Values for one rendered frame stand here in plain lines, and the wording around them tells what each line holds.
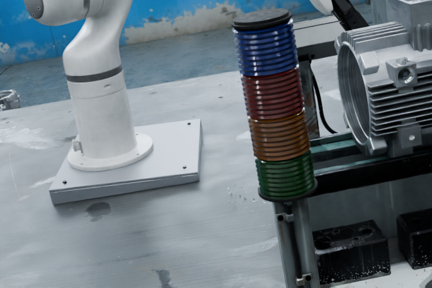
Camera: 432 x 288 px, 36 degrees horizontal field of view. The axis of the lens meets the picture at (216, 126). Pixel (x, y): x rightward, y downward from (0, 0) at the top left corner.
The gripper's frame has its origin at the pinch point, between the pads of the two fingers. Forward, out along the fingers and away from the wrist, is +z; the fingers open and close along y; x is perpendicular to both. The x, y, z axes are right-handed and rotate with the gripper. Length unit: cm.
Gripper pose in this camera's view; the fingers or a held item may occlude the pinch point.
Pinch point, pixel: (355, 26)
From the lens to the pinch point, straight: 105.2
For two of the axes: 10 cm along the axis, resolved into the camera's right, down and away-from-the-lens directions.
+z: 6.4, 7.0, 3.0
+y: 0.8, 3.3, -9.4
